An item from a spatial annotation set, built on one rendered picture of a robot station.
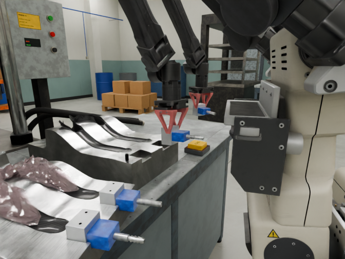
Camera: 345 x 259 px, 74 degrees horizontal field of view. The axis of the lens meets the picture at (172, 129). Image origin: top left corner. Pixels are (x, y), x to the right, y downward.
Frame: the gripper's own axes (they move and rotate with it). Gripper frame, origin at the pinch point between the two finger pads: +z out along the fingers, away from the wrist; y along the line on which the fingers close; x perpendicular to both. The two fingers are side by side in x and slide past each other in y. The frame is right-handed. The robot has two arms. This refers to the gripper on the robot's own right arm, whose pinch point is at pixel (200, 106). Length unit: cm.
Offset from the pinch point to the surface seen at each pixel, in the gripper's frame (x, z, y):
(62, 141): 5, 5, 62
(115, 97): -460, 69, -118
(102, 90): -676, 76, -150
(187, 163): 22.9, 14.8, 24.2
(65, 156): 6, 10, 61
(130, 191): 40, 8, 53
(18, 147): -35, 18, 75
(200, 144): 17.7, 11.2, 13.9
